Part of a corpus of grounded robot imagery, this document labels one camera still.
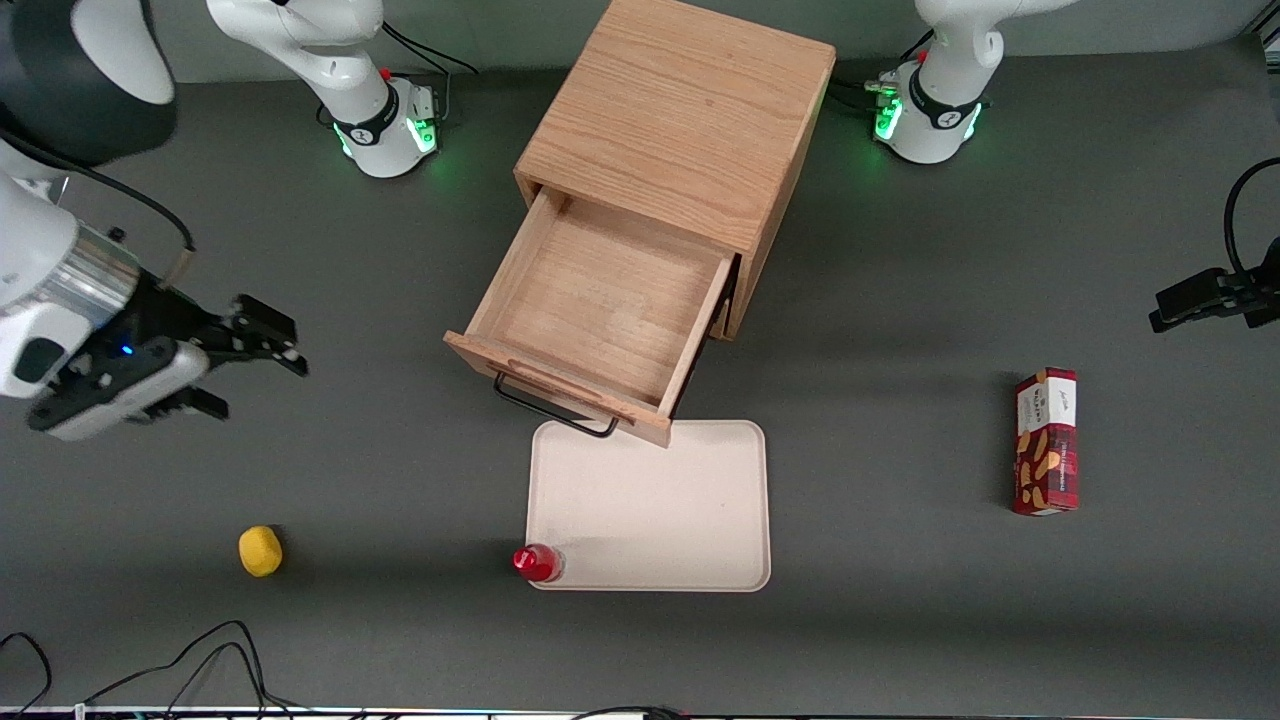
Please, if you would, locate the wooden drawer cabinet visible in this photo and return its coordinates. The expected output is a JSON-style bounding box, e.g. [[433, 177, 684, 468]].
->
[[514, 0, 838, 343]]

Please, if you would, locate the black looped gripper cable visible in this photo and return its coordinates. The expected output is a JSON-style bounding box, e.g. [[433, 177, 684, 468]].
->
[[1224, 157, 1280, 286]]

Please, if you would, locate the black cable with tan end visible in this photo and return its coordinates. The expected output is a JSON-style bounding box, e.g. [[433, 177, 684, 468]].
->
[[0, 130, 197, 287]]

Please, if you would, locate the yellow lemon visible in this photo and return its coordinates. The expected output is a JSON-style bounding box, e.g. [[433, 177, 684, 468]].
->
[[238, 525, 284, 579]]

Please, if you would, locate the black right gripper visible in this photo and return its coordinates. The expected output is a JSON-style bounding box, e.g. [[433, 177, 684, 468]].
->
[[75, 275, 310, 421]]

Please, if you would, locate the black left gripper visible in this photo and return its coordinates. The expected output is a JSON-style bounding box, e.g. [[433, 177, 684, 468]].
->
[[1148, 262, 1280, 334]]

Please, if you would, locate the red capped bottle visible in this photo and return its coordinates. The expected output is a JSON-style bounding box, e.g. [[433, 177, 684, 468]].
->
[[513, 543, 564, 583]]

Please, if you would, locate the black arm base cable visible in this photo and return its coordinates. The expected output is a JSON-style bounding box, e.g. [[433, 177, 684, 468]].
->
[[828, 28, 938, 113], [380, 20, 481, 126]]

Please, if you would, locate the beige plastic tray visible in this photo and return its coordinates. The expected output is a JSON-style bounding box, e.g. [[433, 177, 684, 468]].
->
[[526, 420, 772, 593]]

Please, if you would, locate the wooden drawer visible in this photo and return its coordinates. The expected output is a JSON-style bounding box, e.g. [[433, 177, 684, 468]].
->
[[444, 185, 736, 449]]

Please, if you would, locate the red plaid cookie box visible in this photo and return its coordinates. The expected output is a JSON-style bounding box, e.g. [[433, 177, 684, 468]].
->
[[1011, 367, 1081, 517]]

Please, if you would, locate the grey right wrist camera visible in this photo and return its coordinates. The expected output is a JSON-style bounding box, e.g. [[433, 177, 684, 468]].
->
[[28, 340, 211, 442]]

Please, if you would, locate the black metal drawer handle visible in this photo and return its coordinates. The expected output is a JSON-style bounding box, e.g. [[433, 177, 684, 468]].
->
[[493, 372, 621, 439]]

